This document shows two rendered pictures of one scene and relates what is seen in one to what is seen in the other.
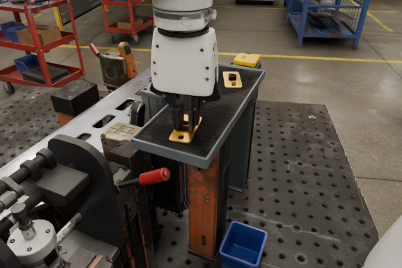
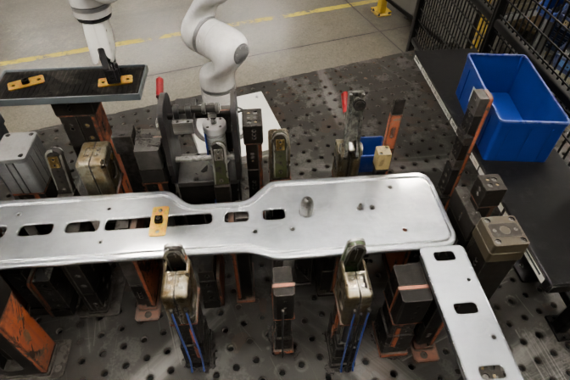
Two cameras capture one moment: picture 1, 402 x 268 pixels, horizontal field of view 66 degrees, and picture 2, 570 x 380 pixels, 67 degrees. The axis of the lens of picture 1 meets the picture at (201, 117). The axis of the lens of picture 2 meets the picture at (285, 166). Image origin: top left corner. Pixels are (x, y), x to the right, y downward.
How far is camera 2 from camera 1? 1.22 m
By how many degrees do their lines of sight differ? 85
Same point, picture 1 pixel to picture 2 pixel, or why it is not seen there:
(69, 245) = (191, 175)
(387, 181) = not seen: outside the picture
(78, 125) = (50, 245)
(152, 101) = (33, 154)
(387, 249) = not seen: outside the picture
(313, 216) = (70, 151)
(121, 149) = (125, 131)
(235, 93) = (53, 75)
